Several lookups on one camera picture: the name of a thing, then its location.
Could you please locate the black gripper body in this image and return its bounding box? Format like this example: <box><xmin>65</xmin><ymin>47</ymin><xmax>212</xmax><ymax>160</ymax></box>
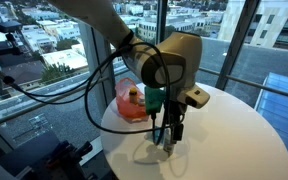
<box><xmin>165</xmin><ymin>99</ymin><xmax>187</xmax><ymax>127</ymax></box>

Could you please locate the orange plastic bag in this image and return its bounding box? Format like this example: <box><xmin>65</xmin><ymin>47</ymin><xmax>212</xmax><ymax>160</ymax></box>
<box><xmin>114</xmin><ymin>77</ymin><xmax>150</xmax><ymax>124</ymax></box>

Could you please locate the yellow-capped small bottle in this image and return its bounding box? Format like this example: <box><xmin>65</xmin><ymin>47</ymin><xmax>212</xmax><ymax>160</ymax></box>
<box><xmin>128</xmin><ymin>86</ymin><xmax>139</xmax><ymax>105</ymax></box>

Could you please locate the black and blue equipment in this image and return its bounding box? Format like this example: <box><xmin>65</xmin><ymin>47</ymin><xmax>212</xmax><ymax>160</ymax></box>
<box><xmin>0</xmin><ymin>130</ymin><xmax>95</xmax><ymax>180</ymax></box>

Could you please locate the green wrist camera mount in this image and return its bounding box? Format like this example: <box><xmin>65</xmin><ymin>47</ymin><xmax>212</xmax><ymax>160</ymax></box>
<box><xmin>144</xmin><ymin>86</ymin><xmax>167</xmax><ymax>116</ymax></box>

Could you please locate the grey metal window rail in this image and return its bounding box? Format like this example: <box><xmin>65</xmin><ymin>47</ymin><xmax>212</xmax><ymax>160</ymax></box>
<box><xmin>198</xmin><ymin>67</ymin><xmax>288</xmax><ymax>102</ymax></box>
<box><xmin>0</xmin><ymin>75</ymin><xmax>112</xmax><ymax>132</ymax></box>

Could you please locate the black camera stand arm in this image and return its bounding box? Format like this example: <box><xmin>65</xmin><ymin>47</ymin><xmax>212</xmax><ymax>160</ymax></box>
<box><xmin>0</xmin><ymin>32</ymin><xmax>24</xmax><ymax>60</ymax></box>

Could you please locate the black external camera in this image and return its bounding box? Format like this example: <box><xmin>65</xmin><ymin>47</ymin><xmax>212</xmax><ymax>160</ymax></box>
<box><xmin>0</xmin><ymin>20</ymin><xmax>24</xmax><ymax>34</ymax></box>

